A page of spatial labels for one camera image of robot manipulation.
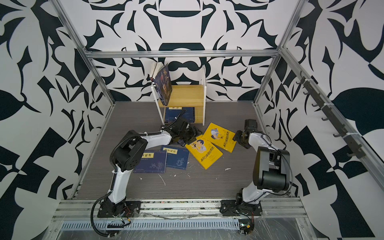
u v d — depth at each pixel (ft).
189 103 2.93
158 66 2.66
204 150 3.08
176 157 3.00
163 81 2.77
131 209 2.43
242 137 2.39
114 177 1.89
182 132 2.66
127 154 1.79
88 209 2.49
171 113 3.42
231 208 2.47
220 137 3.25
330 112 1.80
